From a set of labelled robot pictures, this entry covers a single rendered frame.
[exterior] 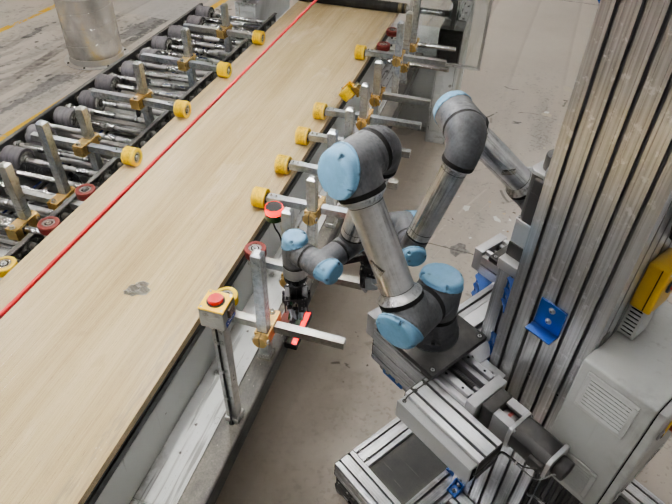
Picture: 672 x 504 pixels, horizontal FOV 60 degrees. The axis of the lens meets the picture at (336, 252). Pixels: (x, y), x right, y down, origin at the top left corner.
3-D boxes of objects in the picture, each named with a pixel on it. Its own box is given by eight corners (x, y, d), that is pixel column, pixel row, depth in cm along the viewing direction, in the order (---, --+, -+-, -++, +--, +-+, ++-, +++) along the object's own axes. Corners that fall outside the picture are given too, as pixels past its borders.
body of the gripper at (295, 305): (283, 314, 179) (282, 286, 171) (284, 294, 185) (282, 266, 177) (309, 314, 179) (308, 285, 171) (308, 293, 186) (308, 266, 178)
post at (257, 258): (273, 353, 203) (264, 249, 172) (269, 361, 201) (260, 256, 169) (263, 350, 204) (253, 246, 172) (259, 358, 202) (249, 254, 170)
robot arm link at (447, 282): (466, 306, 160) (475, 270, 152) (439, 334, 153) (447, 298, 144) (430, 285, 166) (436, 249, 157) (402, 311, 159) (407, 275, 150)
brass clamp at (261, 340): (283, 321, 202) (282, 311, 199) (268, 350, 192) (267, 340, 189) (266, 317, 203) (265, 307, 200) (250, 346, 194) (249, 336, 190)
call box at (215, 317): (236, 315, 156) (234, 294, 150) (225, 334, 151) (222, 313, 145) (212, 309, 157) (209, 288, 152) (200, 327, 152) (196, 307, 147)
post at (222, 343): (244, 412, 184) (230, 315, 154) (237, 425, 181) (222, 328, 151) (231, 408, 185) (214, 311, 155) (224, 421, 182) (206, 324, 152)
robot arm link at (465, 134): (506, 137, 152) (426, 272, 181) (492, 116, 160) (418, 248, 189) (467, 126, 148) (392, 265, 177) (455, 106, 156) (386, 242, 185)
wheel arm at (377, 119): (421, 127, 276) (422, 121, 273) (419, 131, 273) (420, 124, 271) (320, 111, 286) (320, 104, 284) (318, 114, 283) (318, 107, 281)
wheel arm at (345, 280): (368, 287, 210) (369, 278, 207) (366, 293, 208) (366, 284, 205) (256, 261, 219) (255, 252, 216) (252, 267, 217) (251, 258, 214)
